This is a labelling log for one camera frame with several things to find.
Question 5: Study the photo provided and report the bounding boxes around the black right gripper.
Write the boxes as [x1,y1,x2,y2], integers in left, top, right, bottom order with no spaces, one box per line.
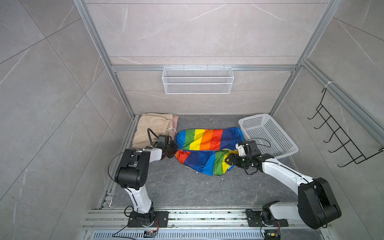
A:
[224,152,253,168]

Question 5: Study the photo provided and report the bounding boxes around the beige shorts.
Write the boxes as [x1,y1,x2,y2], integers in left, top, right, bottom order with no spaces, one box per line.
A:
[132,113,176,149]

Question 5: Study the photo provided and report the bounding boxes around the pink drawstring shorts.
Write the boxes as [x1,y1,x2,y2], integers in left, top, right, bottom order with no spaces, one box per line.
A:
[172,115,179,134]

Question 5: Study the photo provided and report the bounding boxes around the multicolour orange blue shorts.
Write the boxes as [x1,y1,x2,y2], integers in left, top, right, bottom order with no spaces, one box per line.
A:
[175,128,245,176]

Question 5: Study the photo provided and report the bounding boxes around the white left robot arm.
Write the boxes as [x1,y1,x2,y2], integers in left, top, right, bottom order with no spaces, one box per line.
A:
[108,128,179,227]

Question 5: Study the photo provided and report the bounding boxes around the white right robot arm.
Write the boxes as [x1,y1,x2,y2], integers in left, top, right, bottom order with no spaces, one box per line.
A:
[225,154,342,230]

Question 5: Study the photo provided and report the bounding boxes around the white plastic laundry basket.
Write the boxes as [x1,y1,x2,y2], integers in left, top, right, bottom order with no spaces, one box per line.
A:
[238,114,299,159]

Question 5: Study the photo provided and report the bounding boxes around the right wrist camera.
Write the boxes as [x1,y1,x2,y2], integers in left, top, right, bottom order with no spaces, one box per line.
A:
[236,140,261,157]

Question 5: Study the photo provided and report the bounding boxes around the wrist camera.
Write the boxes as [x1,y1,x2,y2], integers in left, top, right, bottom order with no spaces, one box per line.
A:
[156,135,172,149]
[236,140,261,157]

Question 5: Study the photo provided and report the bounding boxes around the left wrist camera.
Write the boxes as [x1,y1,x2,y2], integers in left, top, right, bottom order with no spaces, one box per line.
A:
[156,135,172,149]

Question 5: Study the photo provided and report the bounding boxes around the white wire wall basket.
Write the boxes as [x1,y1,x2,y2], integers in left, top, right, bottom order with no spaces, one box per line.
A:
[162,67,235,95]

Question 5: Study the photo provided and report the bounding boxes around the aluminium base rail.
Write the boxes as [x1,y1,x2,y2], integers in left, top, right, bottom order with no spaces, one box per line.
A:
[81,207,337,240]

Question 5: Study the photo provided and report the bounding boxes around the black wire hook rack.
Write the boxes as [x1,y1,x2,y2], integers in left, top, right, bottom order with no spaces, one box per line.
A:
[307,88,384,168]

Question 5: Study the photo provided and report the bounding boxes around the aluminium frame post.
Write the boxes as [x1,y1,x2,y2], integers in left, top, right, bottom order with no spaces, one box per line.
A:
[74,0,135,120]

